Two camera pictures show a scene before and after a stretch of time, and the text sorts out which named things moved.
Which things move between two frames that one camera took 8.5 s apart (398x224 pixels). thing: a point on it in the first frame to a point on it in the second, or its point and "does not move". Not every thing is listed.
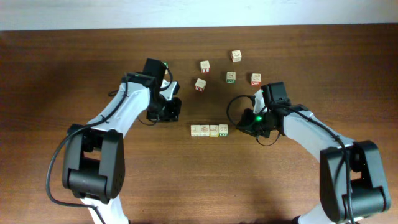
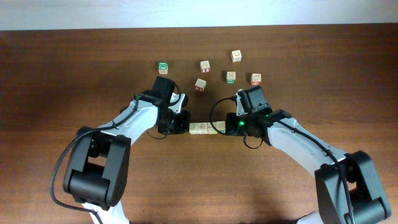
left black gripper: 171,116 to 183,126
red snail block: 256,79 does not move
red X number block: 200,84 does not move
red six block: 205,66 does not move
